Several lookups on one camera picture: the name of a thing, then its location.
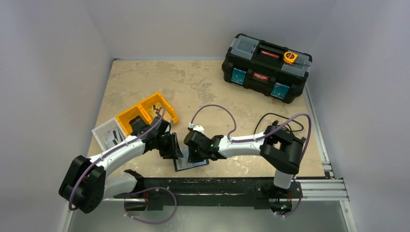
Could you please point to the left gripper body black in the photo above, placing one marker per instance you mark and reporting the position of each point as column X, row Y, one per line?
column 165, row 145

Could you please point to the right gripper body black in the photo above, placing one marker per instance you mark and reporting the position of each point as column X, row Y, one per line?
column 195, row 153

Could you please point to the gold credit card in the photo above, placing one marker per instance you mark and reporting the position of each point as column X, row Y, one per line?
column 157, row 110

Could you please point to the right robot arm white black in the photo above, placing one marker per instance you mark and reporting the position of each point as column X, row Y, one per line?
column 282, row 149

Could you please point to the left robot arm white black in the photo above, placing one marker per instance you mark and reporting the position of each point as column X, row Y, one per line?
column 84, row 183

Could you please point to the yellow plastic bin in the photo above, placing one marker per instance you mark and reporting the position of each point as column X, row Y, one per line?
column 142, row 109

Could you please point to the white plastic bin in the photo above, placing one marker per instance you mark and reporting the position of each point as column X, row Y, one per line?
column 109, row 134

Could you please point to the black plastic toolbox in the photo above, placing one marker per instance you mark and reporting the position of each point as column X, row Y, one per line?
column 258, row 65

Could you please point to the orange tape measure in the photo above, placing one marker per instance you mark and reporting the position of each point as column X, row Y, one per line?
column 290, row 57

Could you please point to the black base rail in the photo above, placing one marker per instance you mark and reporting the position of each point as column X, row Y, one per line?
column 154, row 193

